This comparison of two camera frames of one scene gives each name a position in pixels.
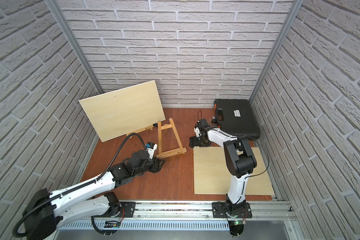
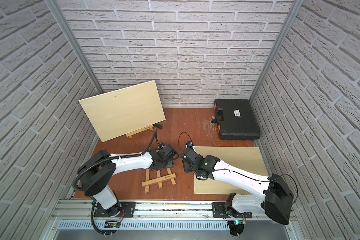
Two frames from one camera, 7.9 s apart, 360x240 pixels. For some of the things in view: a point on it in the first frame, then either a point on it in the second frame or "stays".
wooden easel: x=180 y=151 → x=158 y=179
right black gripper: x=194 y=142 → x=186 y=169
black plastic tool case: x=239 y=119 stays
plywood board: x=212 y=175 stays
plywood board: x=118 y=112 stays
